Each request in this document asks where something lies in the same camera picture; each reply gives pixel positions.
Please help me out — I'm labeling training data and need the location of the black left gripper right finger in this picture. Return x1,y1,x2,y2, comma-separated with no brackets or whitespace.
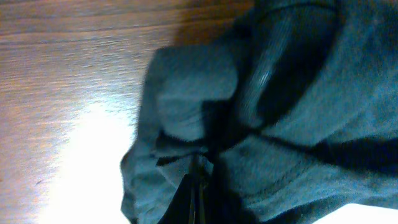
204,162,249,224

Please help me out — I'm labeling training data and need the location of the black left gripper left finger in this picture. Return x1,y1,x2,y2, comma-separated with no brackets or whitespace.
158,162,196,224

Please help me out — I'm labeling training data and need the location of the dark green t-shirt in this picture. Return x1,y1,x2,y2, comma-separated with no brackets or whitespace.
121,1,397,223

